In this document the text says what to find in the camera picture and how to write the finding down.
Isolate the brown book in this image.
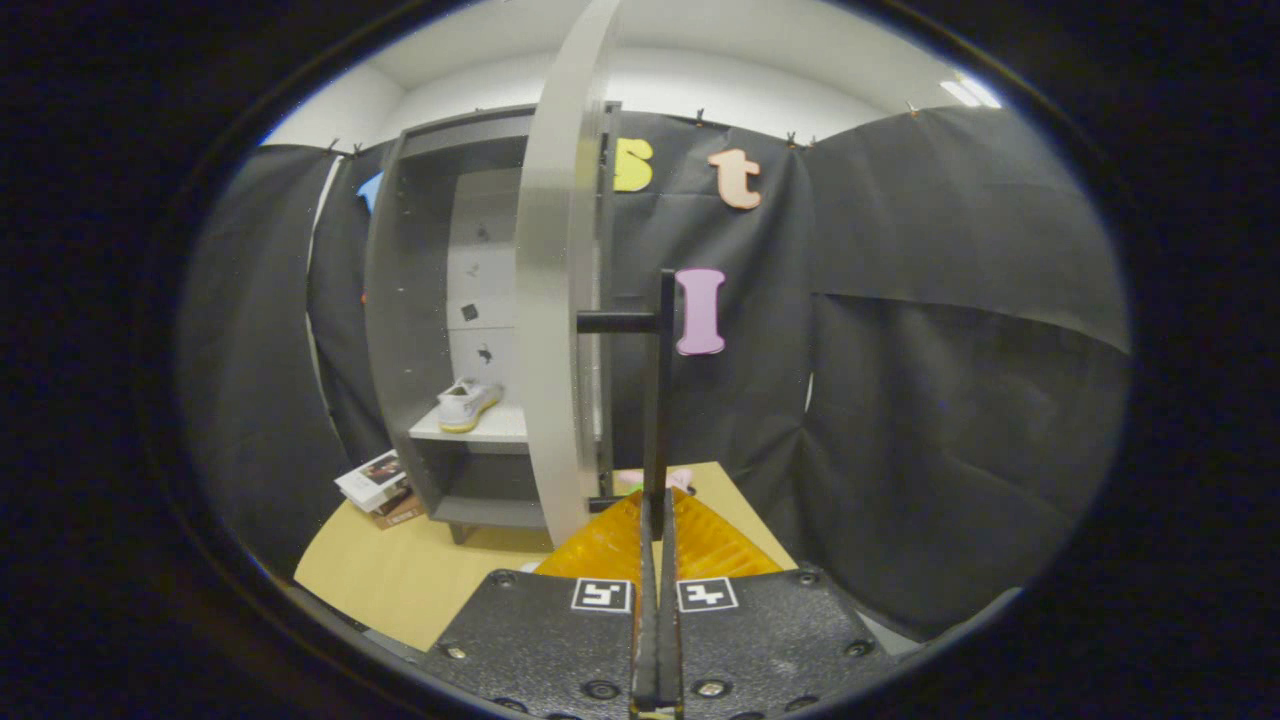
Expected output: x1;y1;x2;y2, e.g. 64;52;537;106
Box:
368;487;428;530

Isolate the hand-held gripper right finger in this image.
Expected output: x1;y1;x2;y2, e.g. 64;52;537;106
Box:
658;488;898;720

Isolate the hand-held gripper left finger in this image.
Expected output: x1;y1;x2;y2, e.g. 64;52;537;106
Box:
418;488;648;719

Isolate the pink and green plush toy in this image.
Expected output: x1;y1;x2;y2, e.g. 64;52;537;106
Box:
611;466;694;498

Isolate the grey shoe cabinet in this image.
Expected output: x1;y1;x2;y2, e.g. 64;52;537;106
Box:
362;100;623;547

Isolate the long ceiling light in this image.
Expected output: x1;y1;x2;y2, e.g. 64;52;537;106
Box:
938;72;1003;110

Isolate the white printed book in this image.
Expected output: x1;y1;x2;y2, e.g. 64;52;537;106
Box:
334;449;410;512

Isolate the black backdrop cloth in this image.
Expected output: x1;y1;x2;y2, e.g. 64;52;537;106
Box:
178;103;1134;643

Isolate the black door handle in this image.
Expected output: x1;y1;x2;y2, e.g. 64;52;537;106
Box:
576;268;679;541

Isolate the white shoe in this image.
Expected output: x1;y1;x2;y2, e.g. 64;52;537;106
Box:
437;378;505;434

